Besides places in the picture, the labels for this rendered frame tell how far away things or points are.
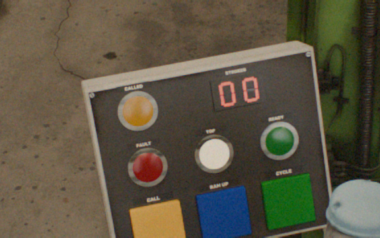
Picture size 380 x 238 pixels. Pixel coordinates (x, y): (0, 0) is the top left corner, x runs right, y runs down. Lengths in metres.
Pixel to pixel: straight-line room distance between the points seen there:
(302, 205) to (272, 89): 0.18
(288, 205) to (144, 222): 0.22
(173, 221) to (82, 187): 1.49
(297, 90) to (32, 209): 1.57
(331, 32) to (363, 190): 0.56
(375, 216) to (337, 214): 0.04
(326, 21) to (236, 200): 0.35
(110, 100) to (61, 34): 2.14
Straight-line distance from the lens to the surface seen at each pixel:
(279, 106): 1.29
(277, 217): 1.32
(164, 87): 1.25
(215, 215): 1.30
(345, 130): 1.62
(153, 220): 1.29
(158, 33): 3.32
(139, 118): 1.25
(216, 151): 1.28
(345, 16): 1.46
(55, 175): 2.82
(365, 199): 0.96
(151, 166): 1.27
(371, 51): 1.48
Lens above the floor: 2.00
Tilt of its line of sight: 43 degrees down
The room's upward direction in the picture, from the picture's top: 4 degrees counter-clockwise
